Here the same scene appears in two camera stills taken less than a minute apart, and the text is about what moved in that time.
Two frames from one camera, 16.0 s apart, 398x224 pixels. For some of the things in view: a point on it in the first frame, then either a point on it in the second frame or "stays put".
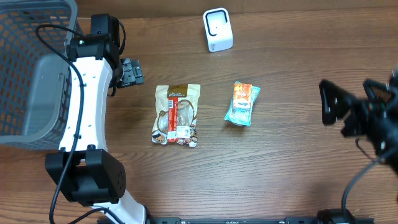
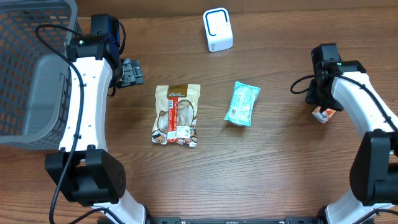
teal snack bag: (242, 116) stays put
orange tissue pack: (242, 95) -> (325, 116)
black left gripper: (131, 73) stays put
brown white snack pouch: (188, 102) stays put
